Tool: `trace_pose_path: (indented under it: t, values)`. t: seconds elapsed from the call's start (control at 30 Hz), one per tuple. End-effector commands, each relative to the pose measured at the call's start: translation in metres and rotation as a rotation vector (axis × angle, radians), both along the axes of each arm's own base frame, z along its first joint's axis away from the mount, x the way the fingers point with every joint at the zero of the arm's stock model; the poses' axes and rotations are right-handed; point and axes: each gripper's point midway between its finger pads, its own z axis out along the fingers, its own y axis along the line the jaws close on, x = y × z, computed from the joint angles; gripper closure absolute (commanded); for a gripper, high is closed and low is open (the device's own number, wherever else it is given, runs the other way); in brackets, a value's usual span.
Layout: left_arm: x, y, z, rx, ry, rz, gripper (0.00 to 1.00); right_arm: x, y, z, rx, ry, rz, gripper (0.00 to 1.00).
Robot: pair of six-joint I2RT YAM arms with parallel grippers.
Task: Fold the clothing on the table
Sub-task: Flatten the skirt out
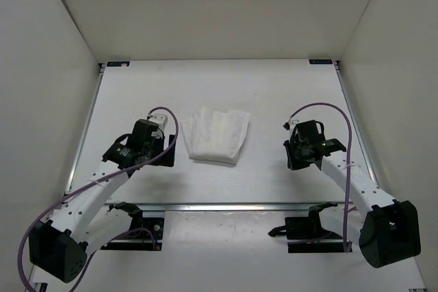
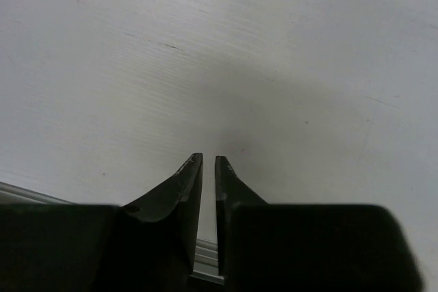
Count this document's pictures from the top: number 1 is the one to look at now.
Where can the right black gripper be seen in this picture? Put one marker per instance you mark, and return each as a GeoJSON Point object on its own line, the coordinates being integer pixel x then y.
{"type": "Point", "coordinates": [291, 163]}

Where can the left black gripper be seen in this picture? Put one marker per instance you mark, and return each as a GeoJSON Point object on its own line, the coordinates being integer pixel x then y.
{"type": "Point", "coordinates": [161, 137]}

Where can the white skirt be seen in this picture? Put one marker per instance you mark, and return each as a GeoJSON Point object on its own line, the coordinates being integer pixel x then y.
{"type": "Point", "coordinates": [215, 136]}

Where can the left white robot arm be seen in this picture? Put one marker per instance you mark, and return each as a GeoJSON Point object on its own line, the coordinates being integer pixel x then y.
{"type": "Point", "coordinates": [62, 243]}

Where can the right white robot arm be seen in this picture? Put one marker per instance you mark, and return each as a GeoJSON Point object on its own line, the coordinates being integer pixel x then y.
{"type": "Point", "coordinates": [385, 229]}

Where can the left blue corner sticker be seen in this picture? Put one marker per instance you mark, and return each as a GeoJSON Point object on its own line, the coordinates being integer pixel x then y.
{"type": "Point", "coordinates": [118, 63]}

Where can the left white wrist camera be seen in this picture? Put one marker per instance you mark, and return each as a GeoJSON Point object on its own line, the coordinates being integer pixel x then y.
{"type": "Point", "coordinates": [161, 120]}

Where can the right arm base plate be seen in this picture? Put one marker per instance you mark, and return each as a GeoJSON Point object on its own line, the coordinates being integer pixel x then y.
{"type": "Point", "coordinates": [303, 237]}

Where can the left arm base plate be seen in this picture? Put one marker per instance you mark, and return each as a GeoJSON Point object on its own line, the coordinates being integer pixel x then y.
{"type": "Point", "coordinates": [145, 235]}

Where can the left aluminium table rail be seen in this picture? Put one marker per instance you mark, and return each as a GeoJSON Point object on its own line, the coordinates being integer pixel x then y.
{"type": "Point", "coordinates": [73, 168]}

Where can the right aluminium table rail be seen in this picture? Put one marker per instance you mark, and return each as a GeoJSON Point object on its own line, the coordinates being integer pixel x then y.
{"type": "Point", "coordinates": [355, 123]}

